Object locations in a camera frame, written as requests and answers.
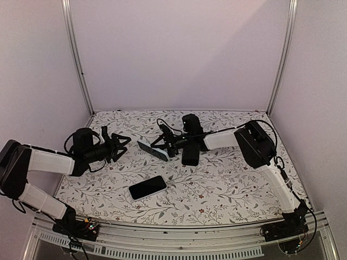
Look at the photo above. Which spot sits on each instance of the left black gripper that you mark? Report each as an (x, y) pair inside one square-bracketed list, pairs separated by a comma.
[(113, 148)]

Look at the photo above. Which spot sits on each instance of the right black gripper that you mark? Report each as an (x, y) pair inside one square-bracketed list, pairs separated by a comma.
[(172, 150)]

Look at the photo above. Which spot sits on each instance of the light blue cased phone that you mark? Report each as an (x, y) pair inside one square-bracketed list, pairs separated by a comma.
[(156, 152)]

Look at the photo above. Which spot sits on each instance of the black cased phone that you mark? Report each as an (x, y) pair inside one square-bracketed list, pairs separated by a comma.
[(191, 155)]

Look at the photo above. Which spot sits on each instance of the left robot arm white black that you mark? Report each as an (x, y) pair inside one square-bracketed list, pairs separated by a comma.
[(17, 160)]

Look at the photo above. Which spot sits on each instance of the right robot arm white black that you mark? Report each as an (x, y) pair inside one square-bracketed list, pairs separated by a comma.
[(258, 149)]

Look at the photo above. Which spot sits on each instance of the white cased phone on table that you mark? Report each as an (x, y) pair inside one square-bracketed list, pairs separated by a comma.
[(147, 187)]

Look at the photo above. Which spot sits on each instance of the floral patterned table mat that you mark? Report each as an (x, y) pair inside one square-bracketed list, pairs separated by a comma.
[(221, 190)]

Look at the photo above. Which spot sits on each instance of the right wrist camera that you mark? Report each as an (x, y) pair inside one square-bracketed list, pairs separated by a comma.
[(167, 132)]

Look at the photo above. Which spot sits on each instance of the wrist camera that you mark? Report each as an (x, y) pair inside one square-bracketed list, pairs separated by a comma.
[(104, 133), (167, 132)]

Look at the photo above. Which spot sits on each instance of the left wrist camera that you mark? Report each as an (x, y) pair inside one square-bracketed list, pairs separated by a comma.
[(104, 133)]

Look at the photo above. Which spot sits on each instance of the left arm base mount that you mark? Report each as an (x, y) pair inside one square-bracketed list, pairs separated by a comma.
[(86, 229)]

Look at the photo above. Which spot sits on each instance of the left aluminium frame post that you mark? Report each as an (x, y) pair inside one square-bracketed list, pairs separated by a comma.
[(68, 18)]

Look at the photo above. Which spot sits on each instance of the aluminium frame post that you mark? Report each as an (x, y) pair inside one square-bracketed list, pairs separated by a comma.
[(68, 18), (289, 30)]

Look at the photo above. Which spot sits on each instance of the front aluminium rail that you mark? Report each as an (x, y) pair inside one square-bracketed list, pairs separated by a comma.
[(118, 240)]

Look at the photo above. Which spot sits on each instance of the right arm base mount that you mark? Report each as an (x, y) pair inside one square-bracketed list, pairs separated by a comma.
[(286, 229)]

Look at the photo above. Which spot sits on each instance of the right aluminium frame post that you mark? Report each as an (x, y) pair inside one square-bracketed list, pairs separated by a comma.
[(289, 30)]

